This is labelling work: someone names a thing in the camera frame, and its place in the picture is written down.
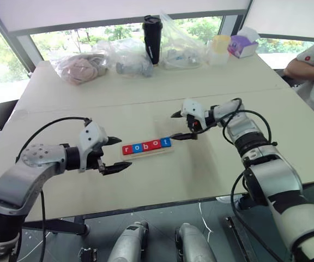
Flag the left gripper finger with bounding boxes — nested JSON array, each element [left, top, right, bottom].
[[106, 135, 123, 146], [102, 161, 133, 176]]

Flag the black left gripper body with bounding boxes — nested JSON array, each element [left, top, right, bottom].
[[87, 145, 105, 176]]

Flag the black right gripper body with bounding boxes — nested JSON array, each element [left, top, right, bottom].
[[186, 114, 202, 140]]

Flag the wooden block holder tray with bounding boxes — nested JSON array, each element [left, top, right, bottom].
[[120, 146, 174, 162]]

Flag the silver robot left leg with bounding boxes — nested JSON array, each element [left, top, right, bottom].
[[107, 220, 150, 262]]

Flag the silver robot leg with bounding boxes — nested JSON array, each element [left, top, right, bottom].
[[175, 223, 218, 262], [107, 220, 150, 262]]

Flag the silver robot right leg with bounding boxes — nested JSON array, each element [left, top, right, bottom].
[[175, 223, 218, 262]]

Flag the plastic bag of white items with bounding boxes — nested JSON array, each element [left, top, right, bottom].
[[159, 10, 211, 70]]

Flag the clear plastic container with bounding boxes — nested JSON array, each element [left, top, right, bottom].
[[206, 46, 230, 67]]

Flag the plastic bag of grey parts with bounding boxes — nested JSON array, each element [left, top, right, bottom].
[[92, 38, 155, 79]]

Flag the black travel tumbler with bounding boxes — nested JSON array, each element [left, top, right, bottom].
[[141, 14, 164, 66]]

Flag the plastic bag of pink items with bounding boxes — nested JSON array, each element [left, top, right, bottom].
[[50, 52, 110, 86]]

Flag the yellow plastic cup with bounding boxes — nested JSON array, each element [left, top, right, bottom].
[[212, 34, 232, 55]]

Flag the black table foot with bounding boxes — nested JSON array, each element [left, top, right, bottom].
[[234, 194, 256, 211]]

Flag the purple tissue box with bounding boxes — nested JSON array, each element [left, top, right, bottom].
[[226, 26, 261, 59]]

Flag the wide white roller blind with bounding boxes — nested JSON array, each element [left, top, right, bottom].
[[0, 0, 252, 34]]

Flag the narrow white roller blind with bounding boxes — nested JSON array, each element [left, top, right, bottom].
[[245, 0, 314, 39]]

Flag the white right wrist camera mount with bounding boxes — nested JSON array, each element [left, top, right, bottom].
[[180, 99, 218, 135]]

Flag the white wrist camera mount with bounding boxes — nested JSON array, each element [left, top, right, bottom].
[[77, 120, 110, 174], [180, 99, 218, 135]]

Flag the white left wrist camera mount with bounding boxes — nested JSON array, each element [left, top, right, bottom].
[[77, 120, 110, 174]]

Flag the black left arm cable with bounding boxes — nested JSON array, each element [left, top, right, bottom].
[[15, 117, 93, 248]]

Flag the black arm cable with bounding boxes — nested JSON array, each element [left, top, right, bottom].
[[220, 97, 285, 262], [15, 117, 93, 248]]

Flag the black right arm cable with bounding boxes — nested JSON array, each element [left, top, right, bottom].
[[220, 97, 285, 262]]

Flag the black table frame bar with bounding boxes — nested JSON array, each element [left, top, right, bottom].
[[22, 216, 90, 236]]

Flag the white floor cable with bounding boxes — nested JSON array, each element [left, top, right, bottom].
[[198, 201, 214, 241]]

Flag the black floor bracket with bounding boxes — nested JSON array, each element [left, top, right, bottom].
[[78, 246, 98, 262]]

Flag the black floor rail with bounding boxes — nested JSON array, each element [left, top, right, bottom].
[[224, 215, 252, 262]]

